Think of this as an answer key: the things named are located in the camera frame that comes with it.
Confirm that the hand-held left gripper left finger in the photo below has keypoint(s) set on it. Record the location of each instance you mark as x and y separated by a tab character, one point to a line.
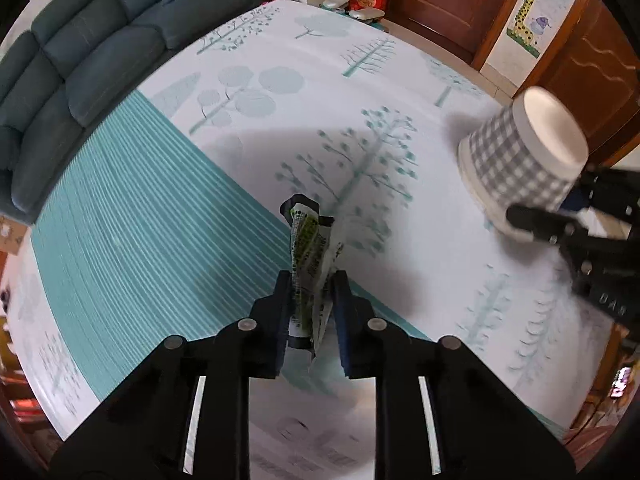
280	340

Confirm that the grey checked paper cup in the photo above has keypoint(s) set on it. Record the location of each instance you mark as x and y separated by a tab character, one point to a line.
520	160

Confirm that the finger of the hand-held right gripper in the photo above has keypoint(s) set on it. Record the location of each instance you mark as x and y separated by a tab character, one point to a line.
610	185
540	222

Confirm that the brown wooden door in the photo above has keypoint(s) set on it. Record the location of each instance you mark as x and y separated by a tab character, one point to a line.
600	70
450	0

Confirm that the table with light tablecloth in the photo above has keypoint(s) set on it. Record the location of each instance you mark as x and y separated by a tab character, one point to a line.
200	260

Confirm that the dark teal sofa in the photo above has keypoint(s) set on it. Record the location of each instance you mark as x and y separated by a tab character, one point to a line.
100	50

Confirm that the green white snack wrapper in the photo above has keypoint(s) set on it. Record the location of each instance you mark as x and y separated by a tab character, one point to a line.
307	255

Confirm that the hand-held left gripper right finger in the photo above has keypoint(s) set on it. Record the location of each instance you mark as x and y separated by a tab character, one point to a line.
342	330

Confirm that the giraffe wall poster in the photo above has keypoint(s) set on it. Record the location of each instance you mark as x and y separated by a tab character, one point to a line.
530	15

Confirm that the cardboard box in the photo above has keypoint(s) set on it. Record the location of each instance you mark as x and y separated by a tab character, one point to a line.
10	235

